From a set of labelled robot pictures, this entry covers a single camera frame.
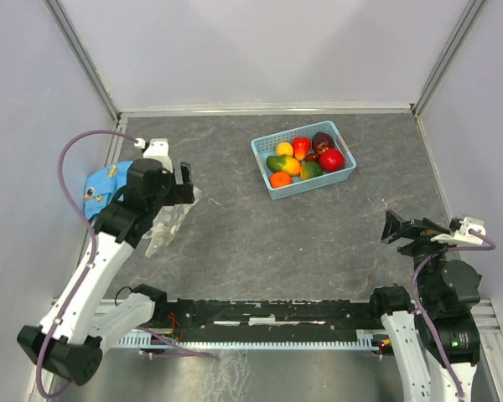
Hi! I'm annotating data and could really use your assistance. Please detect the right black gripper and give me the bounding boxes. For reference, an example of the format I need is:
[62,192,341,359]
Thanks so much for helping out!
[380,208,464,306]

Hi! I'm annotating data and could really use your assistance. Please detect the clear dotted zip top bag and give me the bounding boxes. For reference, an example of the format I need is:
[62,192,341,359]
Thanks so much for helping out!
[143,187,202,258]

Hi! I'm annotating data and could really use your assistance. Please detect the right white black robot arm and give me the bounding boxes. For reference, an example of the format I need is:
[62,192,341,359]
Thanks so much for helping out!
[367,210,495,401]

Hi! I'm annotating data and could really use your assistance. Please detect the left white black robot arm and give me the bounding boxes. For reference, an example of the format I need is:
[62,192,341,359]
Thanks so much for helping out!
[17,158,194,386]

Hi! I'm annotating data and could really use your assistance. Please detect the blue patterned cloth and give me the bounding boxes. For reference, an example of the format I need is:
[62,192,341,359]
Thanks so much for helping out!
[84,161,132,221]

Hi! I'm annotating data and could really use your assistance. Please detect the light blue plastic basket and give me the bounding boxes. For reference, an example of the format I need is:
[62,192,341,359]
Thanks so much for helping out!
[251,121,357,200]

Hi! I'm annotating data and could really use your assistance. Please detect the green orange toy fruit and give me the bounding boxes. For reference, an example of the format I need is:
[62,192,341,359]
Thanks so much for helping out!
[300,162,324,180]

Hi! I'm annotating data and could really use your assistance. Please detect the orange toy tangerine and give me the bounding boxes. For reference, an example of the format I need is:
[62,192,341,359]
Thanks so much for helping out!
[269,172,293,188]

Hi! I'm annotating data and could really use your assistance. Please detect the dark red toy fruit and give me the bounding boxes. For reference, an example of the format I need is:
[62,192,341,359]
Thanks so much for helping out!
[312,131,335,156]

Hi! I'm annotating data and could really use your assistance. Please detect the green yellow toy mango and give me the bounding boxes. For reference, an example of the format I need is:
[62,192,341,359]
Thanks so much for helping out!
[266,155,301,177]

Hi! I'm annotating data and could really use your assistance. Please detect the small yellow toy peach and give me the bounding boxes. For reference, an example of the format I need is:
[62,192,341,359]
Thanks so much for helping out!
[275,142,294,157]

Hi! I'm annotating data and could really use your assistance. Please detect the red toy wax apple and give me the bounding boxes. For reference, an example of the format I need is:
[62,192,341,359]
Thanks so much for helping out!
[293,137,312,162]

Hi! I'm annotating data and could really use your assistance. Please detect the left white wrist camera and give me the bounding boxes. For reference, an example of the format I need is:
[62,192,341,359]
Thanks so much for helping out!
[134,138,173,171]

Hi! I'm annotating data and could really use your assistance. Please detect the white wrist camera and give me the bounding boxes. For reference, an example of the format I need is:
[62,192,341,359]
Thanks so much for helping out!
[431,216,486,246]
[134,138,173,171]

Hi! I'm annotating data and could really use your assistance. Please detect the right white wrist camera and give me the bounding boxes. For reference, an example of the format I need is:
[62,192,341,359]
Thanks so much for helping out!
[431,216,486,246]

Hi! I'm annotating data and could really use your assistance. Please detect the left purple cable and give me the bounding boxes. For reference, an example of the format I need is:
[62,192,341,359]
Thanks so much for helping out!
[34,129,137,399]

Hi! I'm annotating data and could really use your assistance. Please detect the light blue cable duct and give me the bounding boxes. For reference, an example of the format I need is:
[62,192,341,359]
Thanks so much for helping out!
[114,330,379,351]

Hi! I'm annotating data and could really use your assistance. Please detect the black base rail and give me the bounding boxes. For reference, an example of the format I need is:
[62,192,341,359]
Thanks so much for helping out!
[146,299,384,342]

